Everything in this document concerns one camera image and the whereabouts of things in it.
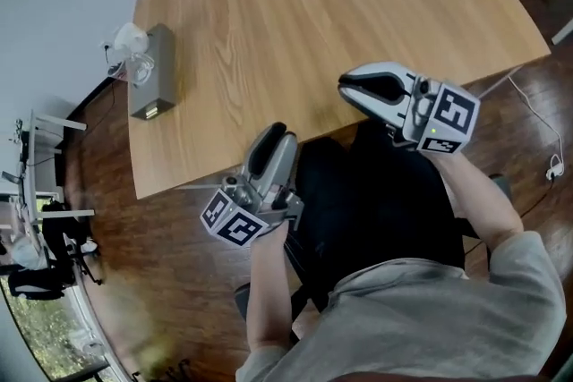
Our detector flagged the black office chair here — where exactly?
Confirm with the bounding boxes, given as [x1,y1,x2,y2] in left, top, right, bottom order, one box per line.
[5,265,67,301]
[41,199,105,286]

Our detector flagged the person's left forearm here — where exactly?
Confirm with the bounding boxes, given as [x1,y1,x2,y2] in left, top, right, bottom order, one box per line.
[245,220,297,355]

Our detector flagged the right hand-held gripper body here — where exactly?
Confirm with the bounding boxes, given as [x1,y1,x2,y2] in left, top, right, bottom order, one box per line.
[383,72,482,157]

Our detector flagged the white desk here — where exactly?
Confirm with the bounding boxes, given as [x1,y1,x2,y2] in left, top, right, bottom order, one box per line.
[8,108,96,225]

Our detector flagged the person's right forearm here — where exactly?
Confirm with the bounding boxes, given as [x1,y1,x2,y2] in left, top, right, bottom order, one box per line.
[428,149,526,257]

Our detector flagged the white cup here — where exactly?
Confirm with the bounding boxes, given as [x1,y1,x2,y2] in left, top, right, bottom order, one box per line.
[113,21,150,55]

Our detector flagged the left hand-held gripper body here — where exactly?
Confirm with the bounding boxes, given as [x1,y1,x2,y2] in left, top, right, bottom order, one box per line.
[199,173,306,249]

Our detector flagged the person's grey shirt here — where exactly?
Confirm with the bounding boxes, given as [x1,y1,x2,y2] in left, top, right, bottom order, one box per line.
[234,229,569,382]

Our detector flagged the window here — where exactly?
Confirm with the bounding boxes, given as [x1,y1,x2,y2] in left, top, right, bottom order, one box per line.
[0,272,118,382]

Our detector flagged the clear glass cup red label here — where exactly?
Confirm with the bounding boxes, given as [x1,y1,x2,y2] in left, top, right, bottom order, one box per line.
[107,50,156,87]

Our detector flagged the white floor cable with plug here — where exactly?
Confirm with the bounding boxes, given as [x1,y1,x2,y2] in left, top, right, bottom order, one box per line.
[507,74,566,183]

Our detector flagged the person's black trousers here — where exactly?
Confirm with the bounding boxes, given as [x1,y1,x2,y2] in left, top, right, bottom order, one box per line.
[285,119,467,315]

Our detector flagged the grey rectangular box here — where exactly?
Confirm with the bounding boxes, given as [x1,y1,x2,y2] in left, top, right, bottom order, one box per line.
[128,22,177,121]

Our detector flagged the person's seat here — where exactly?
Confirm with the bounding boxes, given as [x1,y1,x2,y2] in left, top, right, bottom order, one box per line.
[233,172,514,346]

